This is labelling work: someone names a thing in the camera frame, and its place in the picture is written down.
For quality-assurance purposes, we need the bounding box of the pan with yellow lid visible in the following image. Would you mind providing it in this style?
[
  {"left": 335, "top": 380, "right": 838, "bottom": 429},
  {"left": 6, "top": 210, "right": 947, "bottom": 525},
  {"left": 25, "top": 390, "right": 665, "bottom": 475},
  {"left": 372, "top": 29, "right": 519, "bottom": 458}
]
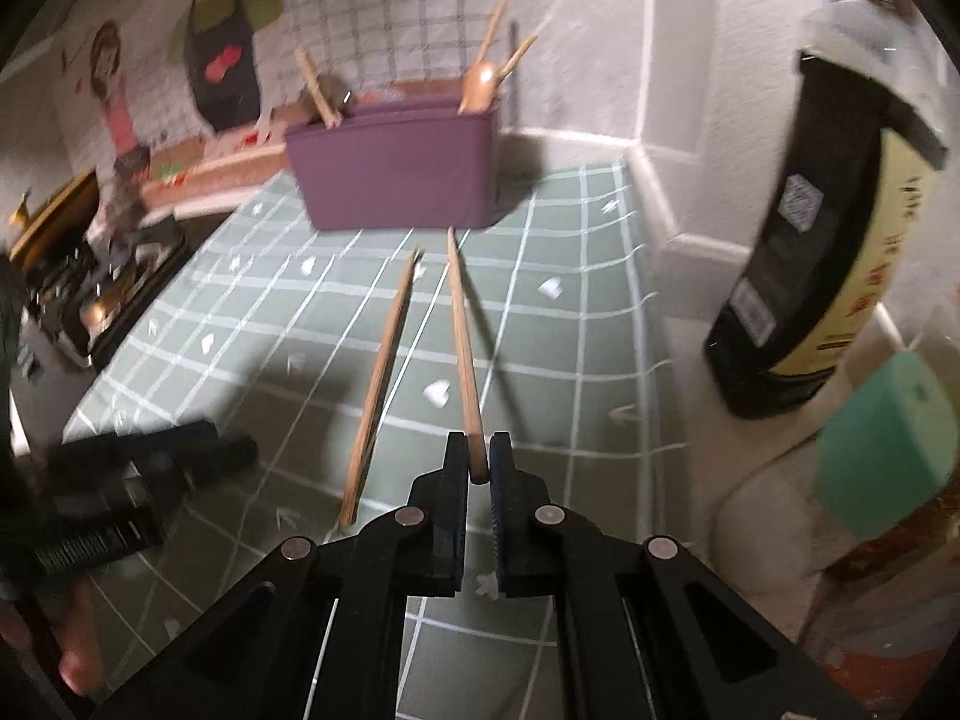
[{"left": 7, "top": 167, "right": 104, "bottom": 271}]

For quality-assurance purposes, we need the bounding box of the wall poster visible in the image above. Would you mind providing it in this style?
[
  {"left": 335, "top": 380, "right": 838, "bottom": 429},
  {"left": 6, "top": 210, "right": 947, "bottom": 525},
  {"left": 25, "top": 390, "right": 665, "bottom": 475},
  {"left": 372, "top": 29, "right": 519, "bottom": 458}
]
[{"left": 52, "top": 0, "right": 647, "bottom": 220}]

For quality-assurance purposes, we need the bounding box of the dark sauce bottle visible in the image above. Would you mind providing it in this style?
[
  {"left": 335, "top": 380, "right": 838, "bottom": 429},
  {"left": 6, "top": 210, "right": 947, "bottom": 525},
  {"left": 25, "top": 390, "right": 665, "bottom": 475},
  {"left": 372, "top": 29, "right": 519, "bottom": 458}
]
[{"left": 703, "top": 51, "right": 947, "bottom": 422}]

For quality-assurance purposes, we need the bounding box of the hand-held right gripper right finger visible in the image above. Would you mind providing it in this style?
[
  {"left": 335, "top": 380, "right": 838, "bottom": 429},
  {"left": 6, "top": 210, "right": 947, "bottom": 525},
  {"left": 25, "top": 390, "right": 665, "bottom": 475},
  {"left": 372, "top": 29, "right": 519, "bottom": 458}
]
[{"left": 487, "top": 431, "right": 875, "bottom": 720}]

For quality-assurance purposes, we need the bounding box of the black gas stove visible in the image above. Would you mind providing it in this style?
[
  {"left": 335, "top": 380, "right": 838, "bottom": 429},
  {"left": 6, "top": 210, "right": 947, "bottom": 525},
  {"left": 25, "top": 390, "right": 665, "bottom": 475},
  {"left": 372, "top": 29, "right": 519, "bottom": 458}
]
[{"left": 30, "top": 229, "right": 190, "bottom": 370}]

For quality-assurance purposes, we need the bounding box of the wooden spoon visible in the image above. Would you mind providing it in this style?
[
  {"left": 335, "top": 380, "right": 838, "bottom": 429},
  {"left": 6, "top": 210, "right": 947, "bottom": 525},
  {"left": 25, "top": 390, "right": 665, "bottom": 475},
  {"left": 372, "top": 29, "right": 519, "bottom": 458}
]
[{"left": 457, "top": 64, "right": 502, "bottom": 117}]

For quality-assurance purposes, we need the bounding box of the green checked table mat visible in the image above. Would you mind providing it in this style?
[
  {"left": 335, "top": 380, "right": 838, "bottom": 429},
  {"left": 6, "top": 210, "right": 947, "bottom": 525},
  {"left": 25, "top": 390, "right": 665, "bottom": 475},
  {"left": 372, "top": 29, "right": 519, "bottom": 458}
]
[{"left": 62, "top": 156, "right": 667, "bottom": 720}]

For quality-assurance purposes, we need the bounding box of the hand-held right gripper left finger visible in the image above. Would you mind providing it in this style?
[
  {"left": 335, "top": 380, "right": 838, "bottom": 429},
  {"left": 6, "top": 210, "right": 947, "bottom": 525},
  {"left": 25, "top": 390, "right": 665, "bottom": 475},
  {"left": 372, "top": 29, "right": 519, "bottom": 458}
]
[{"left": 94, "top": 431, "right": 470, "bottom": 720}]

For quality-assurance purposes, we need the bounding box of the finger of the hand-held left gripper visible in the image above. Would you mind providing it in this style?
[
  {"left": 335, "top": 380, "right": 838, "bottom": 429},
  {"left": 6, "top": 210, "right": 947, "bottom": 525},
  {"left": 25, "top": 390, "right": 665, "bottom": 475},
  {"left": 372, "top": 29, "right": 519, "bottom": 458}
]
[
  {"left": 49, "top": 420, "right": 220, "bottom": 477},
  {"left": 131, "top": 436, "right": 260, "bottom": 507}
]

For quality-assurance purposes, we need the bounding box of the green sponge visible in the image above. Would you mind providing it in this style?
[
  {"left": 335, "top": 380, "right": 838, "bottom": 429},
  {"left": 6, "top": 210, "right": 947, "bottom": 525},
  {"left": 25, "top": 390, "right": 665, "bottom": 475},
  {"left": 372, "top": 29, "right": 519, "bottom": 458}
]
[{"left": 816, "top": 351, "right": 959, "bottom": 542}]

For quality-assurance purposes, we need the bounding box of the purple utensil container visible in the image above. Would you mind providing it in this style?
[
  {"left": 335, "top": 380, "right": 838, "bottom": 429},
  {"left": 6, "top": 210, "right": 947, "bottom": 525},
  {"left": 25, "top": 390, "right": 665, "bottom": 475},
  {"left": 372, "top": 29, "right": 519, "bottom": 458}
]
[{"left": 283, "top": 100, "right": 503, "bottom": 231}]

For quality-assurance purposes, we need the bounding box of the person's left hand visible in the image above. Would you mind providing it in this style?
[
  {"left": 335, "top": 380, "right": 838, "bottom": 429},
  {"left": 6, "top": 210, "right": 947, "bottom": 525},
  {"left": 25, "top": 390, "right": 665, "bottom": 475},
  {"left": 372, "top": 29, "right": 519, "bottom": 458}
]
[{"left": 0, "top": 577, "right": 107, "bottom": 697}]

